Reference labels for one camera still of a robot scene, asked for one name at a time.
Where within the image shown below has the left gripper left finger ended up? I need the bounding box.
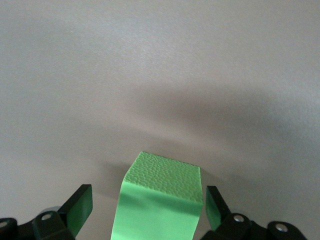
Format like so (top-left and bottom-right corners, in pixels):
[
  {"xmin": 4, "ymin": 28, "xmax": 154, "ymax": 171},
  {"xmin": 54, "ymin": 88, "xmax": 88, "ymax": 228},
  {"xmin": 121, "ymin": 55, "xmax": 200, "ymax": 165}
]
[{"xmin": 0, "ymin": 184, "xmax": 94, "ymax": 240}]

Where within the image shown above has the green foam block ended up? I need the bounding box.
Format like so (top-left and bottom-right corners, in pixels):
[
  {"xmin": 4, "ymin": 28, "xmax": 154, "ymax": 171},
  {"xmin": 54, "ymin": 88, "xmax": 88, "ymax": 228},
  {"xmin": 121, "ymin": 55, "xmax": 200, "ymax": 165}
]
[{"xmin": 109, "ymin": 150, "xmax": 204, "ymax": 240}]

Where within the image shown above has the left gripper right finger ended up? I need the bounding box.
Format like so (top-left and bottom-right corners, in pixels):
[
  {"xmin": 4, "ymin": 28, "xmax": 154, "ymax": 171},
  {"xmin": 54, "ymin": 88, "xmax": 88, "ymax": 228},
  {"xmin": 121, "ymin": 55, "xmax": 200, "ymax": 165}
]
[{"xmin": 199, "ymin": 185, "xmax": 305, "ymax": 240}]

